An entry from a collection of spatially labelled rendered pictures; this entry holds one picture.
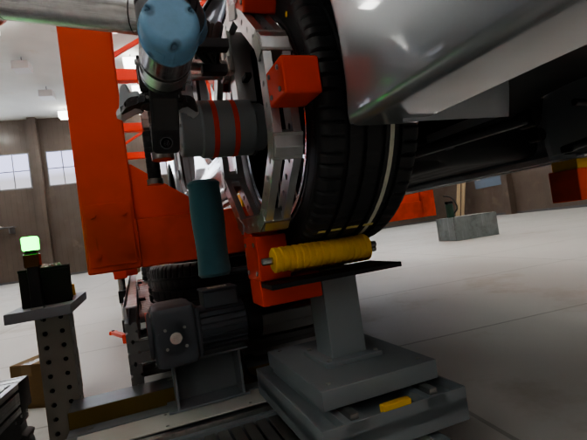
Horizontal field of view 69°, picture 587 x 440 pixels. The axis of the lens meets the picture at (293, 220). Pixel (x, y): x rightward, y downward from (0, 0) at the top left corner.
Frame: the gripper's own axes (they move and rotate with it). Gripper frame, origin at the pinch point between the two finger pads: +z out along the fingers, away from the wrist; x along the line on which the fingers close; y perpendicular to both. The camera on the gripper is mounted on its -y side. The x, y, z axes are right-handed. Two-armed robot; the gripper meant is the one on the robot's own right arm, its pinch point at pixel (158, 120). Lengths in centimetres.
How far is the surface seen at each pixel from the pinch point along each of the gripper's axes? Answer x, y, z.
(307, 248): -29.3, -30.3, 3.2
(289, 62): -21.9, 3.9, -18.9
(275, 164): -20.8, -12.1, -7.0
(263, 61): -20.4, 8.0, -9.6
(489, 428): -71, -83, 1
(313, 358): -32, -60, 18
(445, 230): -499, -63, 524
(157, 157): 1.3, -8.0, -1.7
